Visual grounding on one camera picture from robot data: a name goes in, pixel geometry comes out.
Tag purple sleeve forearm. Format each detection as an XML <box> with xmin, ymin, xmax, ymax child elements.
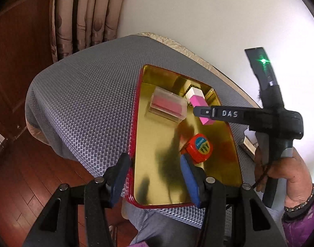
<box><xmin>282</xmin><ymin>196</ymin><xmax>314</xmax><ymax>246</ymax></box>

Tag beaded bracelet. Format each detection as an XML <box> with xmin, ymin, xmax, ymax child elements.
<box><xmin>284</xmin><ymin>183</ymin><xmax>314</xmax><ymax>213</ymax></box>

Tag clear case red insert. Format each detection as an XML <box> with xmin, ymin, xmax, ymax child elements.
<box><xmin>149</xmin><ymin>86</ymin><xmax>187</xmax><ymax>123</ymax></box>

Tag pink block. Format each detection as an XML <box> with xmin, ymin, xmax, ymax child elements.
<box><xmin>189</xmin><ymin>95</ymin><xmax>215</xmax><ymax>126</ymax></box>

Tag patterned beige curtain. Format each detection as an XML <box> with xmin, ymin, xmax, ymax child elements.
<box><xmin>49</xmin><ymin>0</ymin><xmax>123</xmax><ymax>62</ymax></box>

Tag grey trouser leg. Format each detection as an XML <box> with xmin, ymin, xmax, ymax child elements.
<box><xmin>122</xmin><ymin>200</ymin><xmax>200</xmax><ymax>246</ymax></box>

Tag red gold tin box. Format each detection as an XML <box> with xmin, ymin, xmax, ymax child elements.
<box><xmin>125</xmin><ymin>65</ymin><xmax>243</xmax><ymax>209</ymax></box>

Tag white zigzag pattern box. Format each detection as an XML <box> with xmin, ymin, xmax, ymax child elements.
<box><xmin>185</xmin><ymin>87</ymin><xmax>204</xmax><ymax>101</ymax></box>

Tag brown wooden door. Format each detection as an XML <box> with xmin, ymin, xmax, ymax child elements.
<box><xmin>0</xmin><ymin>0</ymin><xmax>53</xmax><ymax>140</ymax></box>

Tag orange tape measure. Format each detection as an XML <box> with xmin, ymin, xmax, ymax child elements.
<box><xmin>180</xmin><ymin>133</ymin><xmax>213</xmax><ymax>164</ymax></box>

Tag grey honeycomb mat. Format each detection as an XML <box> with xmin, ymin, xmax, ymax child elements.
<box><xmin>25</xmin><ymin>35</ymin><xmax>255</xmax><ymax>229</ymax></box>

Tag right hand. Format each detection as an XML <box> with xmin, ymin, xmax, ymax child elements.
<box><xmin>255</xmin><ymin>148</ymin><xmax>313</xmax><ymax>208</ymax></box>

